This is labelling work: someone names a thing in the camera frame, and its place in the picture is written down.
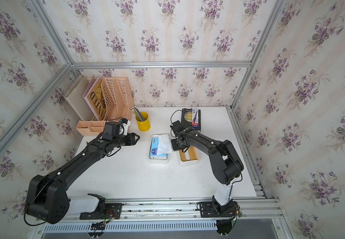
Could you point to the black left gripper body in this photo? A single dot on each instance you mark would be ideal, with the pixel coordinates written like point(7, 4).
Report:
point(128, 140)

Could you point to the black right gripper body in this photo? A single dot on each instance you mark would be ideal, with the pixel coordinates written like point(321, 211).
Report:
point(175, 145)

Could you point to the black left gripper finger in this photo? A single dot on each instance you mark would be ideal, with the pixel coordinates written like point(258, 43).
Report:
point(135, 136)
point(136, 142)

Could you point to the white tissue box lid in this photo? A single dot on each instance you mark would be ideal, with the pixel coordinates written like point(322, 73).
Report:
point(188, 158)

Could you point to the white blue pencil box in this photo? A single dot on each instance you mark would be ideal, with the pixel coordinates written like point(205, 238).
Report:
point(195, 118)

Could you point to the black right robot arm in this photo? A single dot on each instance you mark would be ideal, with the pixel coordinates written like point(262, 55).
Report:
point(225, 162)

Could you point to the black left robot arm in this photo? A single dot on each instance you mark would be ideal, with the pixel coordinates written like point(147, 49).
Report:
point(47, 197)

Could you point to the white tissue box base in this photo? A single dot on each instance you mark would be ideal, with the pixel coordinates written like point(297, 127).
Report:
point(153, 155)

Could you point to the yellow metal pencil bucket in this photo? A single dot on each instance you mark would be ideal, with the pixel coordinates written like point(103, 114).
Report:
point(143, 122)

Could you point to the pencils in yellow bucket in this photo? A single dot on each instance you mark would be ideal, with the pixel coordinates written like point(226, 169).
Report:
point(138, 114)

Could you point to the black paperback book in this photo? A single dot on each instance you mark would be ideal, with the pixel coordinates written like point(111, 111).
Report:
point(186, 117)

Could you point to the beige plastic desk organizer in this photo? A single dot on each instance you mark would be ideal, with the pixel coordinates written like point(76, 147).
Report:
point(119, 101)

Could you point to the brown lettered magazine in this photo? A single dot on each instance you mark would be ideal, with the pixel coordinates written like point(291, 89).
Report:
point(100, 93)

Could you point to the pink folder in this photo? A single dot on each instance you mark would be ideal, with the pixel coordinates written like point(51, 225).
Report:
point(92, 98)

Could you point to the beige cardboard folder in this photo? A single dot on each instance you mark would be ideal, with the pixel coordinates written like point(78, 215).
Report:
point(75, 98)

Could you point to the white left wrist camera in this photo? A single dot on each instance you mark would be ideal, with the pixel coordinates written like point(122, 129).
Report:
point(125, 123)

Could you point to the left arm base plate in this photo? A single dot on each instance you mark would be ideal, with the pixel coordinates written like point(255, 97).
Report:
point(109, 211)

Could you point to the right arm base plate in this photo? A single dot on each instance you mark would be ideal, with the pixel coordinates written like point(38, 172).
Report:
point(211, 209)

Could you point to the aluminium rail frame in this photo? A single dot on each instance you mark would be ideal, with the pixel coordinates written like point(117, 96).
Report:
point(170, 216)

